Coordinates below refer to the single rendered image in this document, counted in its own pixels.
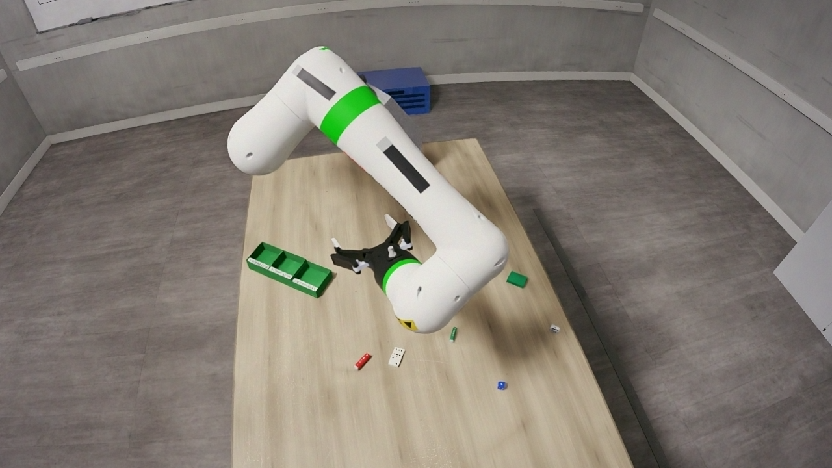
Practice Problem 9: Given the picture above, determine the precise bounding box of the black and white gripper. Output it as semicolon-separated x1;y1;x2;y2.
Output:
330;214;413;275

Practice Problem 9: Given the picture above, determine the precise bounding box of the green rack of labelled bins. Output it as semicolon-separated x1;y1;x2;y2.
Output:
246;241;333;298

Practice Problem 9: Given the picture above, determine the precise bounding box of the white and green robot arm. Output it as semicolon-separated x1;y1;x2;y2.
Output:
227;47;509;334

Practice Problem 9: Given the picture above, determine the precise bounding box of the red aa battery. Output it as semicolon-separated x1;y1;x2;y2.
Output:
354;353;371;371

